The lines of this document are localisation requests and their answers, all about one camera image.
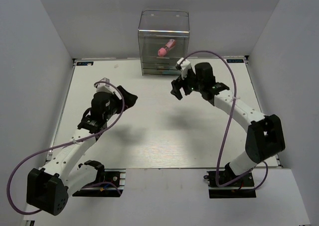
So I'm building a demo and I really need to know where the clear acrylic drawer organizer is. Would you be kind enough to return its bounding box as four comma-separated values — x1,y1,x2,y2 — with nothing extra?
138,9,190,76

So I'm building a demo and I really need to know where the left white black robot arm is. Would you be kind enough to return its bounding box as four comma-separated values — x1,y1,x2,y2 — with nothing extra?
26,85,138,216

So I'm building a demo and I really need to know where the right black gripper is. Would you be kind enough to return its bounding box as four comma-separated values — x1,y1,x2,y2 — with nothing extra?
171,67,204,100

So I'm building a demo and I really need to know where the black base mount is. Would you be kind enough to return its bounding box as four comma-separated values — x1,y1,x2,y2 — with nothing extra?
203,170,256,199
72,169,126,198

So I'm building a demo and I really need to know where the blue table label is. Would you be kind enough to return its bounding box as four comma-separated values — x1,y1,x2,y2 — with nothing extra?
226,59,244,63
76,61,94,66

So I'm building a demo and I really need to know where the pink cap refill tube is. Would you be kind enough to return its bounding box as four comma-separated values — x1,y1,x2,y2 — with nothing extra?
158,39,176,57

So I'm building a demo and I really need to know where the purple cable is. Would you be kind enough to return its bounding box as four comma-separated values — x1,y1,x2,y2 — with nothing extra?
178,50,269,193
6,79,125,216

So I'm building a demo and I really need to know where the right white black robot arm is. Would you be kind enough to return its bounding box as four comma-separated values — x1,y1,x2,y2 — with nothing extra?
171,58,286,187

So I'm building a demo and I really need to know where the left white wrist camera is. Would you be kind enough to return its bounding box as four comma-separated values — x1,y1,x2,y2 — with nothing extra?
94,78,112,93

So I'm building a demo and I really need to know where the orange cap highlighter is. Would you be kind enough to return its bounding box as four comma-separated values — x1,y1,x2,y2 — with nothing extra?
162,71,172,75

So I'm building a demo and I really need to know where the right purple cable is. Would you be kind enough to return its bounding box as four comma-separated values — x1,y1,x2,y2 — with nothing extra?
178,50,269,193

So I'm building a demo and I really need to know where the left blue table label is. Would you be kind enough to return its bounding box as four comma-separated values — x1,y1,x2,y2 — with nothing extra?
76,61,94,66

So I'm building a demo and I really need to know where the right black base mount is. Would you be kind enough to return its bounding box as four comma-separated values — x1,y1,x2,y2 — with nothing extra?
203,170,256,199

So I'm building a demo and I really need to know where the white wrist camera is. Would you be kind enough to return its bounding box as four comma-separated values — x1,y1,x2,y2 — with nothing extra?
175,58,192,79
94,78,112,93

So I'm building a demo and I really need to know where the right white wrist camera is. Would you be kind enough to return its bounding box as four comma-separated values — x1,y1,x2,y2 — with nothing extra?
175,58,192,79

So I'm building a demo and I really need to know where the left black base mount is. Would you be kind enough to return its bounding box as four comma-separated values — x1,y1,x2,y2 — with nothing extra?
72,169,126,198

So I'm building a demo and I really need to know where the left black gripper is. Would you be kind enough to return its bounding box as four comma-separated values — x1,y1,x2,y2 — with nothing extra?
104,86,138,121

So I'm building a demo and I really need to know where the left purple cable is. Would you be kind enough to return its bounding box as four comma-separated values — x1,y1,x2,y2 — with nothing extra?
6,79,125,216

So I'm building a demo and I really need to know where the right blue table label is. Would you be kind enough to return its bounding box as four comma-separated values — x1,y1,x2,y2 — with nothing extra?
226,59,244,63

